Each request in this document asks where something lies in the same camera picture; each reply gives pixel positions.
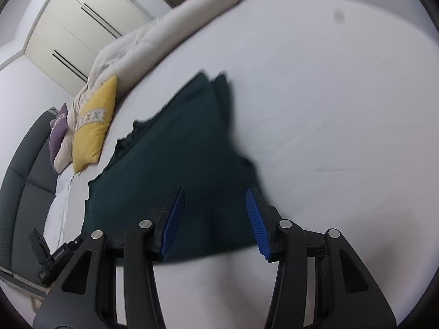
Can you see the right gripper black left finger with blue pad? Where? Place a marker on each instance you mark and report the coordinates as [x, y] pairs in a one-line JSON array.
[[84, 292]]

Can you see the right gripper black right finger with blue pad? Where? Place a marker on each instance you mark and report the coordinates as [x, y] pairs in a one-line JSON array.
[[346, 294]]

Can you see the dark green knit sweater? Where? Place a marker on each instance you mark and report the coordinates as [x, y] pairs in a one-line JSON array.
[[187, 145]]

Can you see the dark grey upholstered headboard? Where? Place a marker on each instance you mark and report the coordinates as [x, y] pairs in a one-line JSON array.
[[27, 192]]

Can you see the purple patterned cushion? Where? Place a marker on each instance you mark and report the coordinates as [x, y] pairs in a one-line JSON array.
[[59, 127]]

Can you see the yellow patterned cushion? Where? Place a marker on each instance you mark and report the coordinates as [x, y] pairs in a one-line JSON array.
[[93, 124]]

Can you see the white bed sheet mattress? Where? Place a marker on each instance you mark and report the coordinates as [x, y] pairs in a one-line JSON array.
[[336, 104]]

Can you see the beige duvet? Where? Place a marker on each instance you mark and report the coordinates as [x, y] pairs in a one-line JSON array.
[[129, 58]]

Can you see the cream wardrobe with black handles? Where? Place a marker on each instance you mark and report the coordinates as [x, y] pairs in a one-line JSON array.
[[69, 35]]

